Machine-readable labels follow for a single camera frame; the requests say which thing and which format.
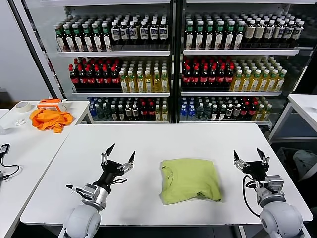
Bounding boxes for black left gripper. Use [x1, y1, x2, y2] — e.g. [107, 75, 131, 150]
[93, 143, 136, 192]

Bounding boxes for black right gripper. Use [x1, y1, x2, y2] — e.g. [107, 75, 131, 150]
[233, 147, 270, 183]

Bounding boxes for lime green t-shirt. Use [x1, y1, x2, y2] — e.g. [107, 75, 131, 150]
[159, 158, 222, 205]

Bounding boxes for black crate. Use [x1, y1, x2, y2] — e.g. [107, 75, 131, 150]
[276, 147, 298, 174]

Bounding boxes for white cabinet shelf board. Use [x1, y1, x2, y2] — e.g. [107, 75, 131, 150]
[56, 50, 171, 58]
[180, 91, 282, 97]
[41, 0, 171, 6]
[182, 49, 300, 57]
[71, 92, 171, 97]
[93, 120, 171, 124]
[185, 0, 315, 5]
[179, 120, 270, 125]

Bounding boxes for grey bag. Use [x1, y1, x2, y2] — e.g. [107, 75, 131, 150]
[292, 149, 317, 179]

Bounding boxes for white side table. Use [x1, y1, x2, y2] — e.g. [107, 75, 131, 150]
[0, 123, 71, 238]
[7, 100, 94, 136]
[268, 94, 317, 144]

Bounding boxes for yellow tea bottle green label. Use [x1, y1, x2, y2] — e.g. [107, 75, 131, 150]
[274, 69, 287, 92]
[119, 71, 129, 94]
[160, 69, 170, 93]
[257, 69, 270, 92]
[153, 70, 161, 93]
[239, 69, 252, 92]
[127, 71, 137, 94]
[247, 69, 261, 92]
[136, 70, 145, 94]
[265, 69, 279, 92]
[144, 70, 153, 94]
[230, 69, 243, 92]

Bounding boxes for crumpled orange cloth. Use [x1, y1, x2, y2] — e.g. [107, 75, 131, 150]
[29, 109, 75, 134]

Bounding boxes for orange and white box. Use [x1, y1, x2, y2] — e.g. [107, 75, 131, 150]
[36, 98, 67, 113]

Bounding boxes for glass beverage display cabinet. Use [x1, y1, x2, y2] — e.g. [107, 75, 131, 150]
[39, 0, 317, 125]

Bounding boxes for beige masking tape roll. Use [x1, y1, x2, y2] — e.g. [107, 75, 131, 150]
[14, 101, 33, 114]

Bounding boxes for green cap tea bottle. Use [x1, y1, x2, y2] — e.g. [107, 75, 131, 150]
[195, 21, 205, 50]
[54, 24, 66, 52]
[72, 23, 85, 52]
[185, 21, 195, 50]
[224, 21, 235, 50]
[82, 23, 94, 52]
[101, 22, 112, 52]
[214, 21, 225, 50]
[91, 23, 104, 52]
[234, 21, 245, 50]
[205, 21, 215, 50]
[63, 24, 76, 52]

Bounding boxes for black framed glass door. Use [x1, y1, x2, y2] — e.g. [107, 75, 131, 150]
[289, 0, 317, 100]
[7, 0, 75, 101]

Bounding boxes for blue label dark drink bottle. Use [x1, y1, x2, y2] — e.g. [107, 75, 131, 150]
[149, 20, 159, 46]
[283, 21, 295, 45]
[139, 21, 150, 46]
[158, 20, 169, 46]
[129, 21, 140, 47]
[273, 20, 285, 45]
[264, 20, 275, 45]
[120, 21, 131, 47]
[110, 21, 121, 47]
[291, 21, 305, 45]

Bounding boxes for beige label dark drink bottle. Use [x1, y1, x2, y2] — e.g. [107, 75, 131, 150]
[244, 20, 256, 45]
[254, 20, 265, 45]

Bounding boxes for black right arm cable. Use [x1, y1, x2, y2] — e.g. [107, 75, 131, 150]
[242, 174, 262, 219]

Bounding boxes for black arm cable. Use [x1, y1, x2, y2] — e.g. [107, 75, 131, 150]
[242, 174, 262, 219]
[65, 178, 128, 196]

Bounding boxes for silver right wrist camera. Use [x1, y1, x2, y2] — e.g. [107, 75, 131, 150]
[264, 175, 285, 194]

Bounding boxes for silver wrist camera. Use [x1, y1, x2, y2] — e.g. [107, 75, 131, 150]
[83, 183, 111, 208]
[264, 175, 285, 194]

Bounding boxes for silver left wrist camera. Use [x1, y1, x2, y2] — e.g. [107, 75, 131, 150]
[83, 183, 111, 208]

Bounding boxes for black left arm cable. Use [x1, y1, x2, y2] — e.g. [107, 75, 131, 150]
[65, 178, 128, 196]

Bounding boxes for black adapter cable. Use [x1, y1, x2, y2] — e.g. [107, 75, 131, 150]
[0, 153, 20, 183]

